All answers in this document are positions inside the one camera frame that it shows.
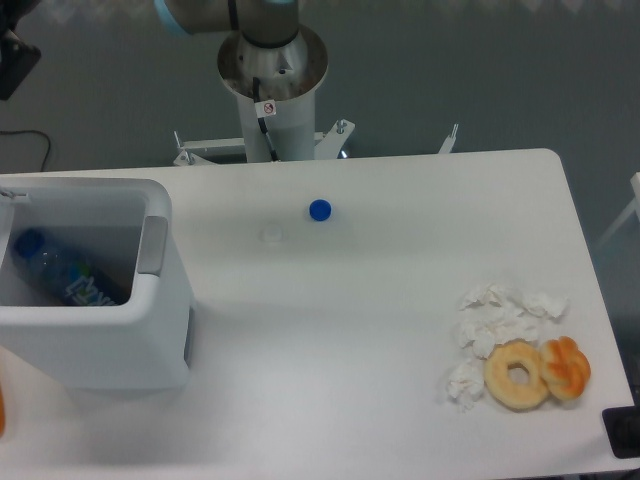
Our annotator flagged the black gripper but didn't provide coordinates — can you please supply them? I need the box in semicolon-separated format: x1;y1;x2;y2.
1;0;41;100

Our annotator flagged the white trash can lid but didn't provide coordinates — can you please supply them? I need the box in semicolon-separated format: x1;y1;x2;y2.
0;187;30;261

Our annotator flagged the white trash can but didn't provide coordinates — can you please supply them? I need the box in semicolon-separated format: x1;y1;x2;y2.
1;176;194;389

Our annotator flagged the clear plastic cap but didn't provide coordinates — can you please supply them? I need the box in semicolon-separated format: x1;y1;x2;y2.
260;223;285;244

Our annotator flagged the blue bottle cap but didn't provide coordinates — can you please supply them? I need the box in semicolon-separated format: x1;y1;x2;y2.
308;199;332;222

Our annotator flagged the blue plastic bottle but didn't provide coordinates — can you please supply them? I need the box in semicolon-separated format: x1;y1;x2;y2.
12;228;129;307

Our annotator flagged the orange object at edge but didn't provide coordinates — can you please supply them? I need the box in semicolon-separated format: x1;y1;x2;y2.
0;385;6;438

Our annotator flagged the large crumpled white tissue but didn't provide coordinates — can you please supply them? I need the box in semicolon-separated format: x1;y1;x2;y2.
455;283;570;360

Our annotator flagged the small crumpled white tissue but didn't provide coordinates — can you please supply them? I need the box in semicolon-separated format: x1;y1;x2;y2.
446;359;485;413

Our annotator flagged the glazed twisted bun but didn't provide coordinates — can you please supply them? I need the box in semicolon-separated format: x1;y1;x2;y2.
539;336;591;401

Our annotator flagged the black device at edge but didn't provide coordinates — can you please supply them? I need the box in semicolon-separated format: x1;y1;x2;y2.
602;406;639;459

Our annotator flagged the black floor cable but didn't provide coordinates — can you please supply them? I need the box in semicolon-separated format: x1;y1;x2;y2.
0;129;52;173

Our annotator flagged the black pedestal cable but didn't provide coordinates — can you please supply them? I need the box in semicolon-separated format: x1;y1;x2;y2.
252;76;280;163

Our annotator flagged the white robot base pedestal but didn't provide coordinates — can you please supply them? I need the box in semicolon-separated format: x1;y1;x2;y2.
217;25;328;163

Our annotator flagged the white metal table frame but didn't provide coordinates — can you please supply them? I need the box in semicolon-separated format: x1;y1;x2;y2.
172;118;461;167

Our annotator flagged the plain ring donut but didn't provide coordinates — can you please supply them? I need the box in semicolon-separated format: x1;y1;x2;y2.
483;341;549;411

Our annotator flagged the white frame at right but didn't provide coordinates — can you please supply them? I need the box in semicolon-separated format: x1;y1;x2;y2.
595;172;639;250

